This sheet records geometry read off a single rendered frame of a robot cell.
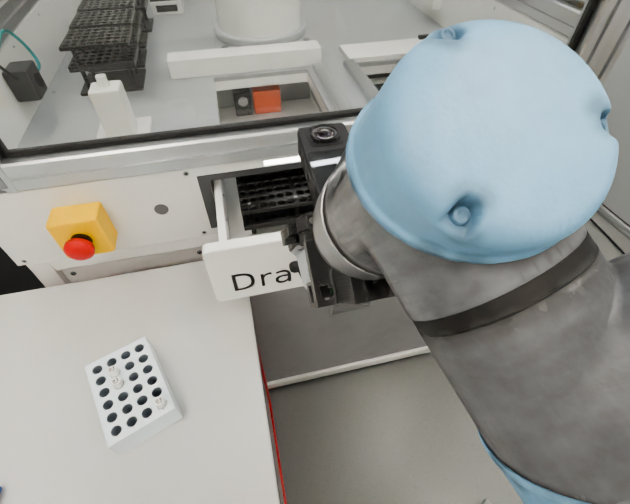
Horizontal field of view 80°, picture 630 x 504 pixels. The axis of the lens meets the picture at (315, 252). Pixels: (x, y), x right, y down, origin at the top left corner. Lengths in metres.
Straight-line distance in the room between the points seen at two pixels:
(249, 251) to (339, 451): 0.93
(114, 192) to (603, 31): 0.78
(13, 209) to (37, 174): 0.08
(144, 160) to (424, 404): 1.15
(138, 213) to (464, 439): 1.16
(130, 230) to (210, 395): 0.31
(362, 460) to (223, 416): 0.82
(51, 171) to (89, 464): 0.39
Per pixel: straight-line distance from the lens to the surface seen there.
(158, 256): 0.77
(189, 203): 0.66
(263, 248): 0.51
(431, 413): 1.41
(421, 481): 1.35
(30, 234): 0.74
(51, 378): 0.69
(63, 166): 0.64
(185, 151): 0.60
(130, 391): 0.58
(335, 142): 0.34
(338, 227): 0.18
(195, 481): 0.56
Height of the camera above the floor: 1.29
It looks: 48 degrees down
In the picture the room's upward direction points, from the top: straight up
